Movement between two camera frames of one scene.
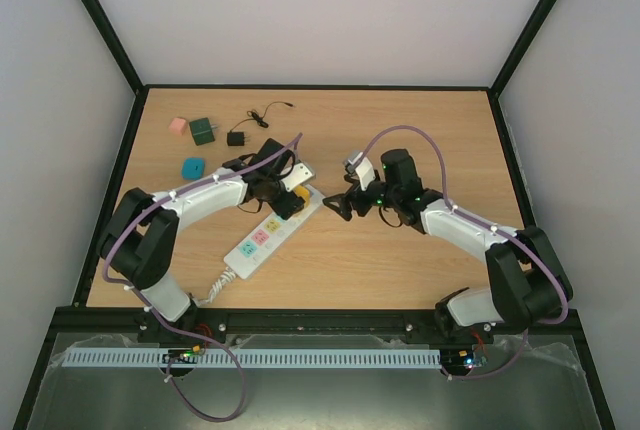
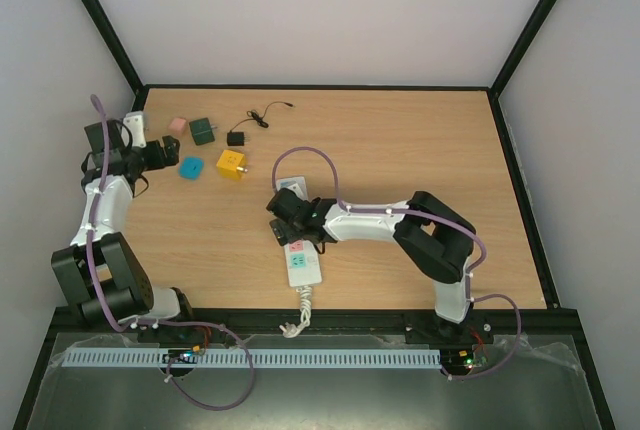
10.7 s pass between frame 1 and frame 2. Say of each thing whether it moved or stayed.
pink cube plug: stayed
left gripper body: moved
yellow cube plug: moved
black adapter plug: stayed
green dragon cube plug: stayed
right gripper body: moved
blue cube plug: stayed
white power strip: moved
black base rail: stayed
